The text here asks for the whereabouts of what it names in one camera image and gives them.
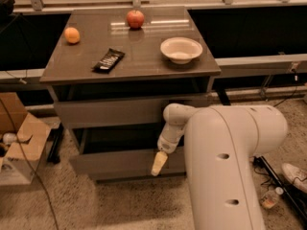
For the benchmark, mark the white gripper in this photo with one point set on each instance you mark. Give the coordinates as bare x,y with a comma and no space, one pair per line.
167,145

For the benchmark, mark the grey drawer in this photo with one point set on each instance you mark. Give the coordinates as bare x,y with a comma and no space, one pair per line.
115,152
119,112

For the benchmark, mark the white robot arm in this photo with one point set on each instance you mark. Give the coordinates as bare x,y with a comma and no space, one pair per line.
219,140

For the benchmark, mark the grey drawer cabinet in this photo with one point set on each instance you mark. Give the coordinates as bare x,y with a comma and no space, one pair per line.
143,71

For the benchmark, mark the grey top drawer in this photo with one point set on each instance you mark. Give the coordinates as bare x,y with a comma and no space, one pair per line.
119,112

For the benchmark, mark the black stand foot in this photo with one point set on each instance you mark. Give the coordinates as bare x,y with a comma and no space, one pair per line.
56,138

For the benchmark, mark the white paper bowl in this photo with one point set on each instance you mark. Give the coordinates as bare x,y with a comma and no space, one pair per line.
180,50

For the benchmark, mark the black snack bar wrapper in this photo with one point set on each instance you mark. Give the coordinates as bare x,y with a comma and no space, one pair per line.
108,61

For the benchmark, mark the plastic water bottle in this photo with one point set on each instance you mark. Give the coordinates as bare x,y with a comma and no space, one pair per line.
270,198

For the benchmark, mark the white sneaker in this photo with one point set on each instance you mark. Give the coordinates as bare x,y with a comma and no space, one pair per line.
296,176

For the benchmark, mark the brown cardboard box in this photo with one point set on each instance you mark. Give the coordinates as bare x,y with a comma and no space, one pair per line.
23,139

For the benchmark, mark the red apple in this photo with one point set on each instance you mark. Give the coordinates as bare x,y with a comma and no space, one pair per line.
135,19

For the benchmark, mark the orange fruit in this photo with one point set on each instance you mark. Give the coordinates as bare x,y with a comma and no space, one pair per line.
72,35

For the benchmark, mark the black floor rail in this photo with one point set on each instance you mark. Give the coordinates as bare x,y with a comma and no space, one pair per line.
292,197

